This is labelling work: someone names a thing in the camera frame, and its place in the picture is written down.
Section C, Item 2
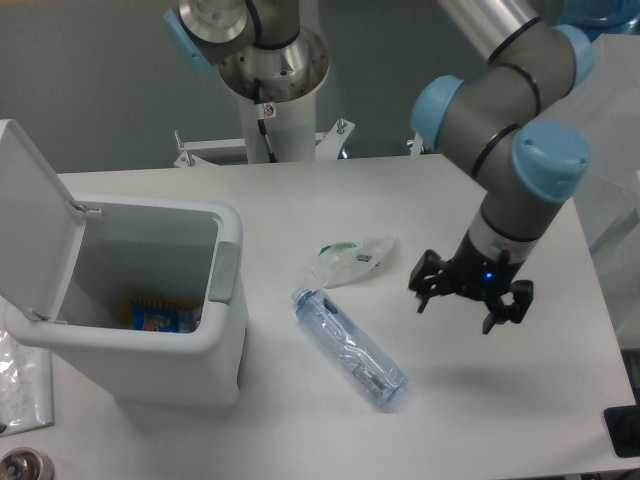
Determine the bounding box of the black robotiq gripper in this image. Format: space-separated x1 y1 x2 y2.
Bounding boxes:
407 233 535 335

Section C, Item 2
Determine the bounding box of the round metal knob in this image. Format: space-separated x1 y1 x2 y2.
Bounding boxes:
1 447 55 480

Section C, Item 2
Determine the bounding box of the white trash can open lid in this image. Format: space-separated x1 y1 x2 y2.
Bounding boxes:
1 120 248 407

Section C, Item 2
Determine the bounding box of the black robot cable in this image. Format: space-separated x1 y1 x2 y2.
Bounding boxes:
252 78 279 164

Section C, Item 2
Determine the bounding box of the clear plastic sheet tray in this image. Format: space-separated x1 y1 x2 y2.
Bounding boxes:
1 298 54 437

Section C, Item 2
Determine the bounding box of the blue orange snack wrapper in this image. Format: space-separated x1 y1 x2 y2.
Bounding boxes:
129 297 203 333

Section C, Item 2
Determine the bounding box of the blue water jug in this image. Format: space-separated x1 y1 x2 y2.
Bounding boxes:
558 0 639 41

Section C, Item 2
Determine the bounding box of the white pedestal base frame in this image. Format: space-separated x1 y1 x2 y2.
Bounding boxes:
172 117 426 168

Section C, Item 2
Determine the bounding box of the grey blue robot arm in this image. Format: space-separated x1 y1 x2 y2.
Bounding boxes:
164 1 594 331

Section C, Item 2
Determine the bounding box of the clear blue plastic bottle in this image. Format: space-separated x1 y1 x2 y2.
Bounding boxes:
291 287 408 410

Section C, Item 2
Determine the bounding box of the black device at edge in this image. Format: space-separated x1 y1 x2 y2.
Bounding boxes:
603 405 639 458

